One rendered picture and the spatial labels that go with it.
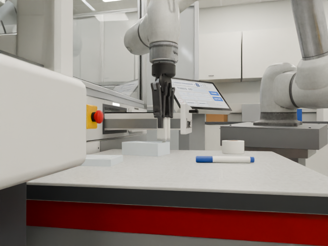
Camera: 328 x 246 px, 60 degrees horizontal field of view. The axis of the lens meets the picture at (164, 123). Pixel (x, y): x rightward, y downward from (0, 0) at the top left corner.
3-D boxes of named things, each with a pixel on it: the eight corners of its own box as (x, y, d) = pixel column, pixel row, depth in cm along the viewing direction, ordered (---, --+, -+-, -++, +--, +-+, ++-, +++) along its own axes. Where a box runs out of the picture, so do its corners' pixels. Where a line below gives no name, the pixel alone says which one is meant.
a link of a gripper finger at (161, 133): (166, 117, 87) (165, 117, 87) (166, 140, 87) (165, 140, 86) (157, 117, 88) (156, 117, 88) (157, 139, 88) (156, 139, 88)
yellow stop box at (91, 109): (99, 128, 88) (99, 105, 88) (89, 129, 81) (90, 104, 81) (84, 128, 89) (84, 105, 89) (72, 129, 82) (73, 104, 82)
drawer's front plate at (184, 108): (192, 132, 127) (192, 108, 127) (185, 134, 99) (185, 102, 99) (188, 132, 128) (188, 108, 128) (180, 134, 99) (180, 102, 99)
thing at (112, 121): (187, 129, 126) (187, 115, 126) (180, 130, 101) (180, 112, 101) (102, 129, 133) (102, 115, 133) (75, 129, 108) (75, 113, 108)
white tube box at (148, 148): (170, 153, 89) (170, 141, 89) (157, 156, 82) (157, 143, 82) (135, 152, 95) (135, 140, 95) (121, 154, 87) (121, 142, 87)
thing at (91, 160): (123, 161, 70) (123, 154, 70) (111, 166, 62) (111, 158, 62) (74, 160, 72) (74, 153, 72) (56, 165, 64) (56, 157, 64)
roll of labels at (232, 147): (233, 151, 97) (233, 139, 97) (249, 153, 91) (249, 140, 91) (217, 152, 93) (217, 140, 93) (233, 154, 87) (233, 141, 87)
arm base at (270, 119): (303, 123, 135) (304, 112, 135) (297, 126, 117) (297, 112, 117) (264, 123, 145) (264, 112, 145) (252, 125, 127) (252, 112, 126)
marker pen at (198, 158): (253, 162, 69) (253, 155, 69) (255, 163, 67) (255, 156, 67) (195, 162, 69) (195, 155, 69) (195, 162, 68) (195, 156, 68)
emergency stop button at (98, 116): (104, 123, 86) (104, 110, 86) (99, 123, 83) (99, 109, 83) (95, 123, 87) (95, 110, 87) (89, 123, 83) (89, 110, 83)
